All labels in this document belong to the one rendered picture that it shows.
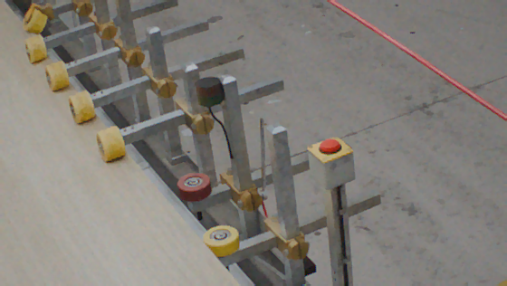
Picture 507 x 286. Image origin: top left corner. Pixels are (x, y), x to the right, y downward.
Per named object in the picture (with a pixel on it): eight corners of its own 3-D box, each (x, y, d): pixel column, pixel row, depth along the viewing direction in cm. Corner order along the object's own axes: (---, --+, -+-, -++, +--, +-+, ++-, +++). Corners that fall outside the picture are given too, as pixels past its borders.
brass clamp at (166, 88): (162, 77, 342) (159, 61, 339) (180, 94, 331) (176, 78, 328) (142, 83, 340) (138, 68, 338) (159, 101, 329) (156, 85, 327)
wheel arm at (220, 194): (341, 153, 311) (339, 138, 309) (348, 158, 309) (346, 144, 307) (188, 210, 299) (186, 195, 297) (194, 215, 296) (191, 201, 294)
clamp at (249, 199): (240, 184, 306) (237, 166, 304) (263, 207, 295) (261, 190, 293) (219, 191, 304) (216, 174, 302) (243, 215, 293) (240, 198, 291)
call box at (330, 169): (339, 167, 244) (337, 135, 240) (356, 183, 238) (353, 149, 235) (310, 179, 242) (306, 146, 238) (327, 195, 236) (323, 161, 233)
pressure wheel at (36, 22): (33, 30, 398) (43, 10, 397) (39, 38, 392) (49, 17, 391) (19, 24, 395) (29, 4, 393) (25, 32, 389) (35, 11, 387)
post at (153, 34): (183, 172, 350) (156, 23, 326) (187, 177, 347) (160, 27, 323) (171, 176, 349) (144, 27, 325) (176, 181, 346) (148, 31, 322)
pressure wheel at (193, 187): (208, 206, 304) (201, 166, 298) (221, 221, 297) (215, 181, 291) (179, 216, 301) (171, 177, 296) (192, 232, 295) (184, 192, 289)
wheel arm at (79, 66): (205, 26, 366) (203, 15, 364) (209, 30, 363) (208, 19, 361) (54, 77, 352) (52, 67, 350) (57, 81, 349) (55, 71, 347)
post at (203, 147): (219, 216, 330) (192, 60, 306) (224, 223, 327) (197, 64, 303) (207, 221, 329) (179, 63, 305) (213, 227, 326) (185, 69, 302)
